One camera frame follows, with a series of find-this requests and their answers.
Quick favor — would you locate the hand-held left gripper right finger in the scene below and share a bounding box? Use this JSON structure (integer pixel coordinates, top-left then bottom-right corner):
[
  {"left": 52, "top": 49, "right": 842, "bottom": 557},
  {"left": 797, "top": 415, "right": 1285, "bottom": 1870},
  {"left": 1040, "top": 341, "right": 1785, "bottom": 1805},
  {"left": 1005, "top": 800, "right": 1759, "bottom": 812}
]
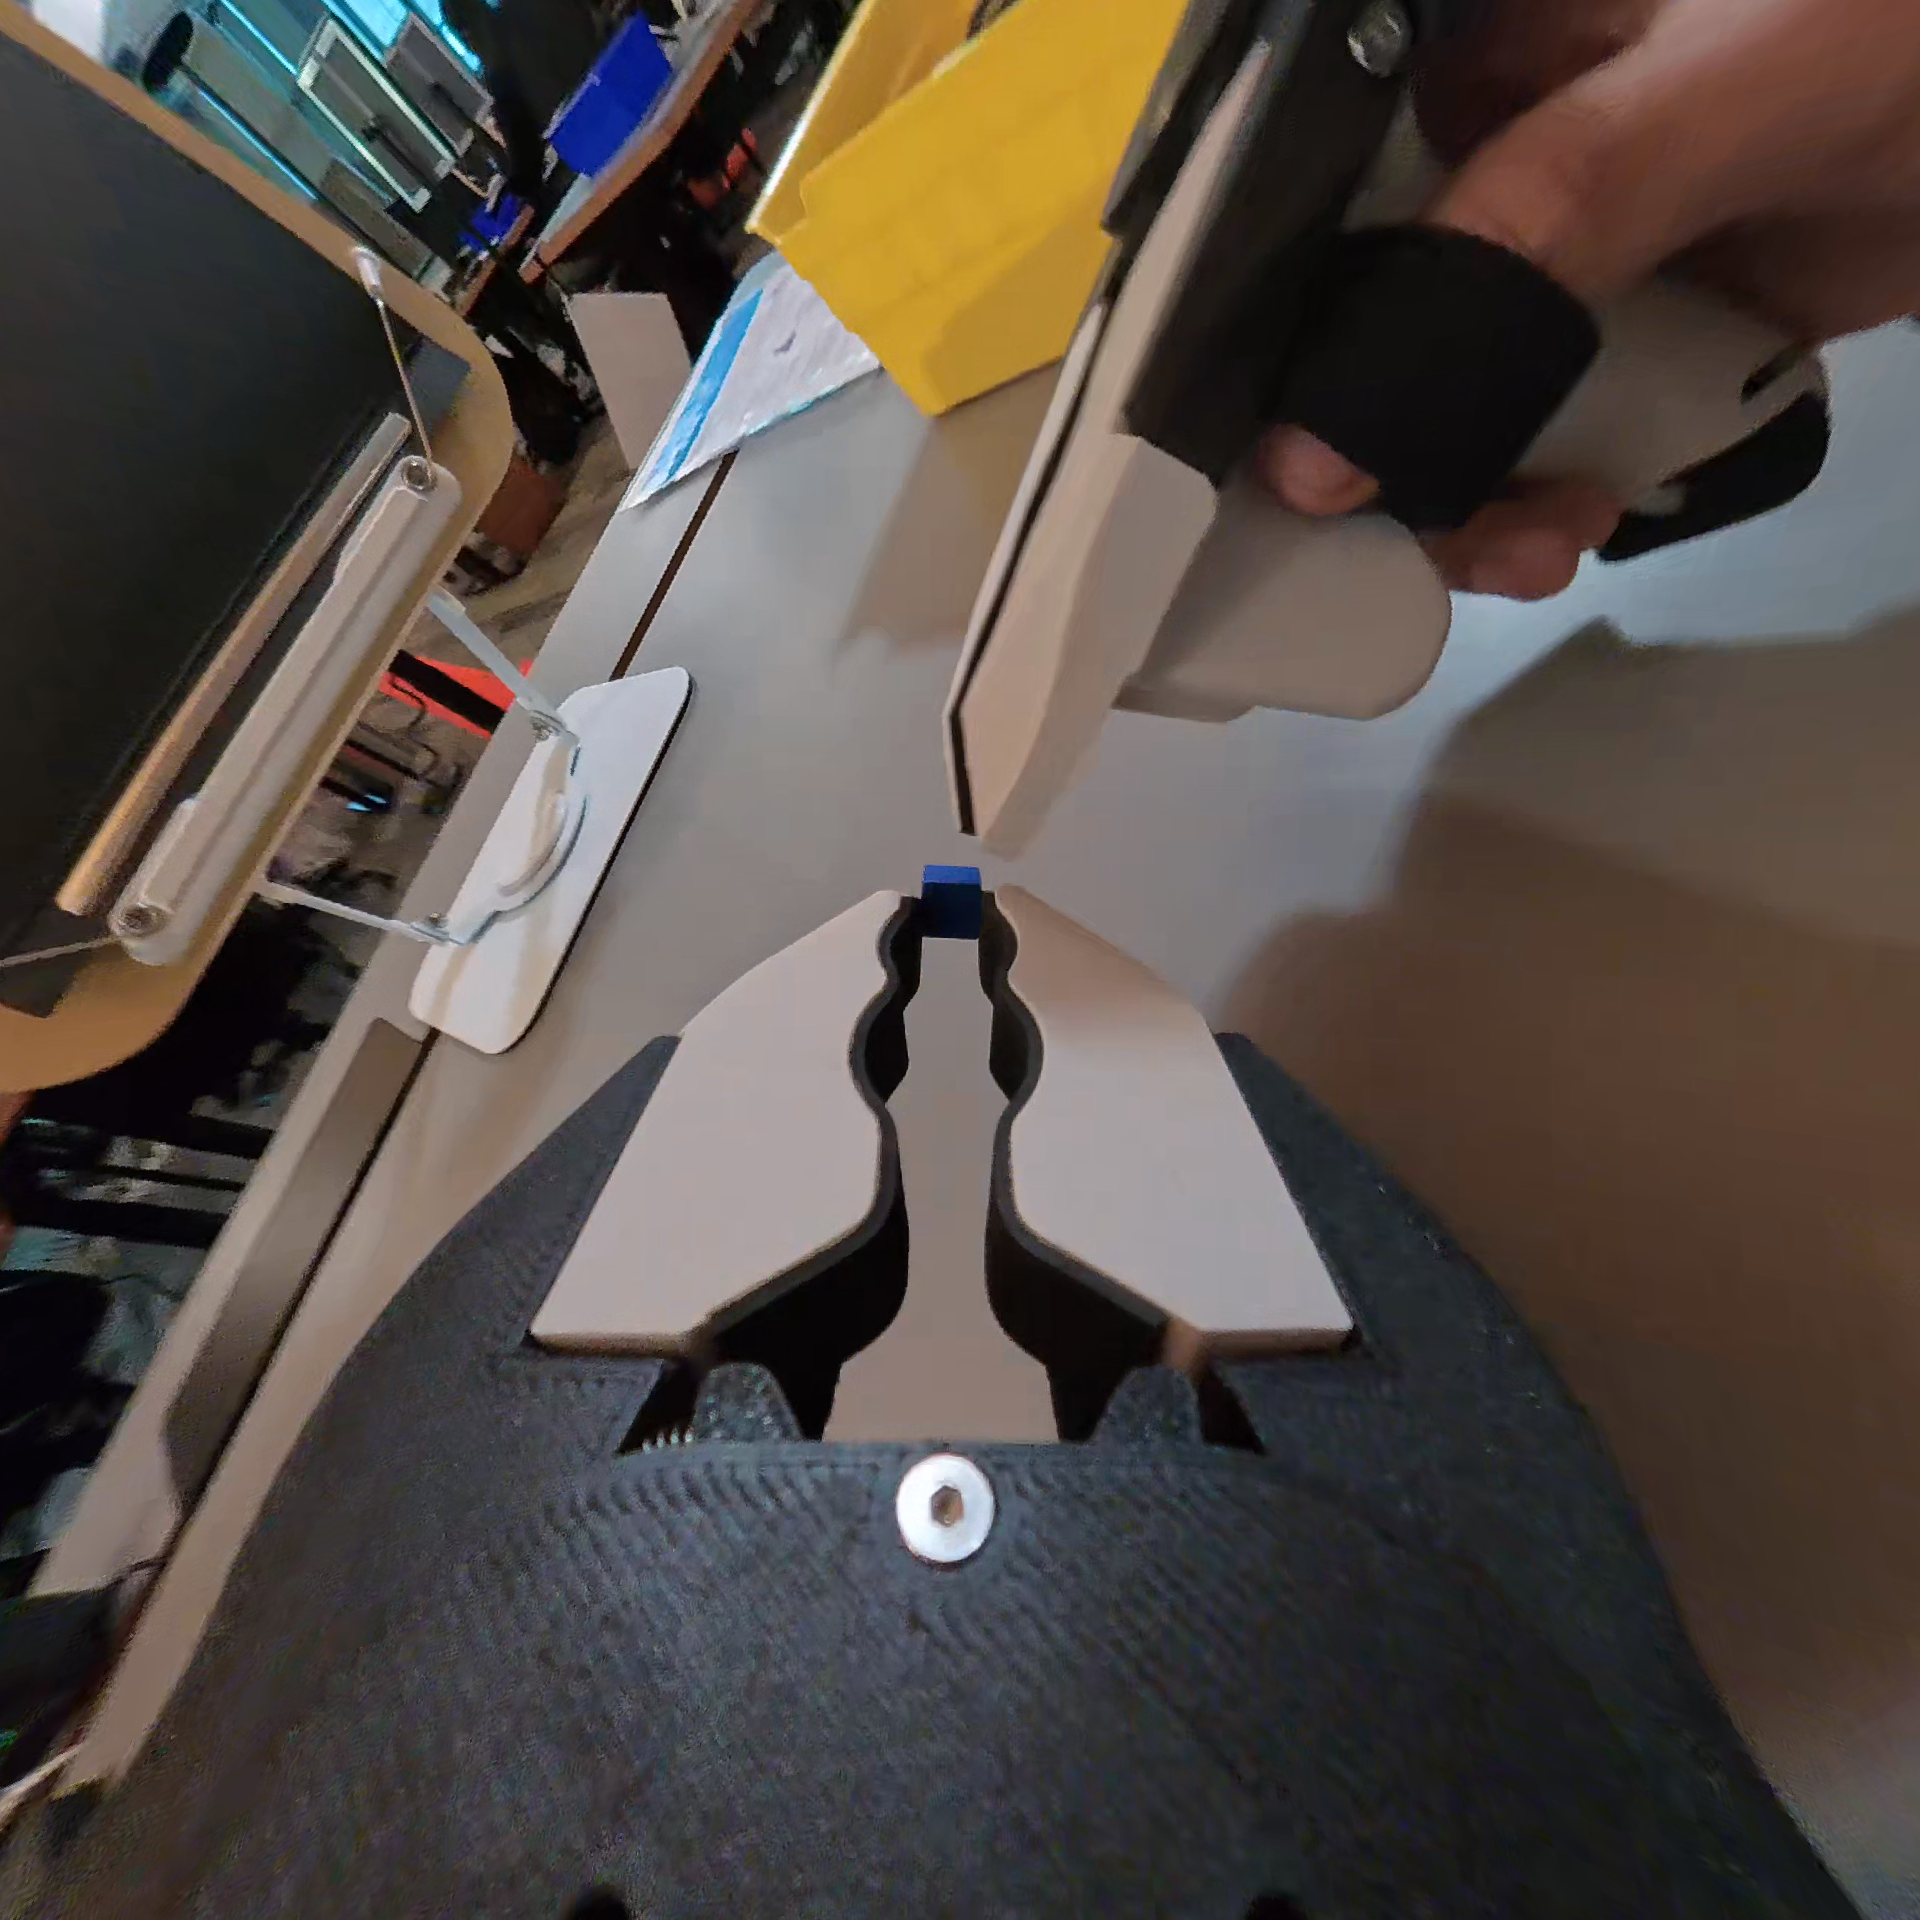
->
[{"left": 983, "top": 885, "right": 1356, "bottom": 1378}]

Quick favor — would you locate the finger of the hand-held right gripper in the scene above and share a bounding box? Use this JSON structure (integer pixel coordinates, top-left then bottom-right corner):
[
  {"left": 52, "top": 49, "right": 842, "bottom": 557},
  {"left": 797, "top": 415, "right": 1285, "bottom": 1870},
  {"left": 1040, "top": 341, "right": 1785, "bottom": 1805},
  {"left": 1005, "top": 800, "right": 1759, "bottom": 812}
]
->
[{"left": 943, "top": 292, "right": 1220, "bottom": 862}]

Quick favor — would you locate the white blue printed paper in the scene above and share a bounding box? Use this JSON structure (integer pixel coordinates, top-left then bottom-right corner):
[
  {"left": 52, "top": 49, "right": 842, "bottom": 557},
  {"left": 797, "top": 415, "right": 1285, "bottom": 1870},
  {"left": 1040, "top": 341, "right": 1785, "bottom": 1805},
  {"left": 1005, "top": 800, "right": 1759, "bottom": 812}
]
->
[{"left": 619, "top": 250, "right": 887, "bottom": 514}]

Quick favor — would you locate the long wooden table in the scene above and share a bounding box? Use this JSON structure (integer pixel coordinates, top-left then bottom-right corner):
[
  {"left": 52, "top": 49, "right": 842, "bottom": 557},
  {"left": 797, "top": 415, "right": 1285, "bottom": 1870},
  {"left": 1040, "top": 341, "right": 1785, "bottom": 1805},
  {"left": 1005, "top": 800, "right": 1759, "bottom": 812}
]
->
[{"left": 516, "top": 0, "right": 776, "bottom": 287}]

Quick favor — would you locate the yellow plastic bin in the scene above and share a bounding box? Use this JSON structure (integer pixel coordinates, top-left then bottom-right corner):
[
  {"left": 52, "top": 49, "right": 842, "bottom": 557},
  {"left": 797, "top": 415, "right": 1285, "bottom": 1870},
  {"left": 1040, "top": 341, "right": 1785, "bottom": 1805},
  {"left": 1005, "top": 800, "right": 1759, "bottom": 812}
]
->
[{"left": 747, "top": 0, "right": 1202, "bottom": 415}]

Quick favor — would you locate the person's right hand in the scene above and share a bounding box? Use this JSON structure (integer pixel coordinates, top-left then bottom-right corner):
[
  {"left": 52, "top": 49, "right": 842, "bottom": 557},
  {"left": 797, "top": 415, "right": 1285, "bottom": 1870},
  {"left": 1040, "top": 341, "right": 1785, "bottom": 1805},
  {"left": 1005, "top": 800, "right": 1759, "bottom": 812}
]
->
[{"left": 1258, "top": 0, "right": 1920, "bottom": 601}]

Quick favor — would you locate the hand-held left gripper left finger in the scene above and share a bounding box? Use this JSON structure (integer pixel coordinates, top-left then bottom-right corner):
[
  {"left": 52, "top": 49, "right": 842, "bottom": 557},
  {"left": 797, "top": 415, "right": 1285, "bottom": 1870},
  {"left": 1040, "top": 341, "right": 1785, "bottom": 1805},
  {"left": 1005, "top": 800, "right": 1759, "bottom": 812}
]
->
[{"left": 529, "top": 887, "right": 917, "bottom": 1373}]

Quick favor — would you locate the grey divider panel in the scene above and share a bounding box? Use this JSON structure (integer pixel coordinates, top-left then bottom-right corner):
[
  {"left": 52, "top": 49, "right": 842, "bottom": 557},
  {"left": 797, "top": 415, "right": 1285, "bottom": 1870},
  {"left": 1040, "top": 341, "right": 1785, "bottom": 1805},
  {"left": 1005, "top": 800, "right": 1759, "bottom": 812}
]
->
[{"left": 568, "top": 287, "right": 699, "bottom": 470}]

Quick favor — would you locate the blue plastic bin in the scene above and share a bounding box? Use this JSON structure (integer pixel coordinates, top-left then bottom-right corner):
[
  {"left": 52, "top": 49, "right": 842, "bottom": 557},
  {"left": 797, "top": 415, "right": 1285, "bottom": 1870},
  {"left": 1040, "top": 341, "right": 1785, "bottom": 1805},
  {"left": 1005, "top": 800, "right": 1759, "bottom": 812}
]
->
[{"left": 546, "top": 15, "right": 680, "bottom": 172}]

